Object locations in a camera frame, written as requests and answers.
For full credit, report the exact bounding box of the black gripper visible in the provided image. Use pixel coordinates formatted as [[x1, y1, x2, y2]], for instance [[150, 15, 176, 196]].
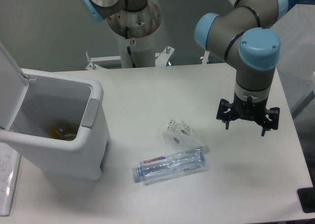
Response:
[[216, 94, 280, 136]]

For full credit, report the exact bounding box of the white plastic wrapper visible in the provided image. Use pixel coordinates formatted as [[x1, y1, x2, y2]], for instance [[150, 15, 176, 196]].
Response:
[[161, 119, 210, 154]]

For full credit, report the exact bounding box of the clear plastic water bottle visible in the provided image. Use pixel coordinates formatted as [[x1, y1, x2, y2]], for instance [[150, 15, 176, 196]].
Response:
[[132, 150, 205, 183]]

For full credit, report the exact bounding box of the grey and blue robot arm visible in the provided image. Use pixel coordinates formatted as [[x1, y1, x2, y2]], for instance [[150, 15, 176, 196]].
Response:
[[81, 0, 288, 132]]

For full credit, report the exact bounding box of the white trash can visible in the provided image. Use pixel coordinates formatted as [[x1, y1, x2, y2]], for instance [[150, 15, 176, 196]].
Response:
[[0, 69, 110, 180]]

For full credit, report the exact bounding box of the yellow trash inside can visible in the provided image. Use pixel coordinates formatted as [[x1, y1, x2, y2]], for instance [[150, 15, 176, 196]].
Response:
[[47, 123, 78, 141]]

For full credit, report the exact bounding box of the white trash can lid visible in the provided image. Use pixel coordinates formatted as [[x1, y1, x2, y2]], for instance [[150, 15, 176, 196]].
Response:
[[0, 44, 29, 129]]

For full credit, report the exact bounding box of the white covered side table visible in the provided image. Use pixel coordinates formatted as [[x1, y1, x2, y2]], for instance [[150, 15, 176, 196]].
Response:
[[272, 4, 315, 119]]

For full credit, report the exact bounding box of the black device at table edge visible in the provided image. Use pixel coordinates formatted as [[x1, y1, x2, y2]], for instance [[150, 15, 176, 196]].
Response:
[[297, 187, 315, 213]]

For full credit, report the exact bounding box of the paper sheet in plastic sleeve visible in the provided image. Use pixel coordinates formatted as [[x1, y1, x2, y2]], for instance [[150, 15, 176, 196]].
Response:
[[0, 143, 21, 217]]

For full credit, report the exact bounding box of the white metal base frame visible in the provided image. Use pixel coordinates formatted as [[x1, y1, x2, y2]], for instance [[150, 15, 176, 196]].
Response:
[[85, 46, 210, 71]]

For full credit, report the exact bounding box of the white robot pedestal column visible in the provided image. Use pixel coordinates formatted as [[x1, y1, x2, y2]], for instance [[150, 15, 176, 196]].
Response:
[[107, 1, 162, 68]]

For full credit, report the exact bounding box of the black cable on pedestal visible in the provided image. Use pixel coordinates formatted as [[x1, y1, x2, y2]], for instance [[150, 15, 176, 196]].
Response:
[[124, 26, 136, 68]]

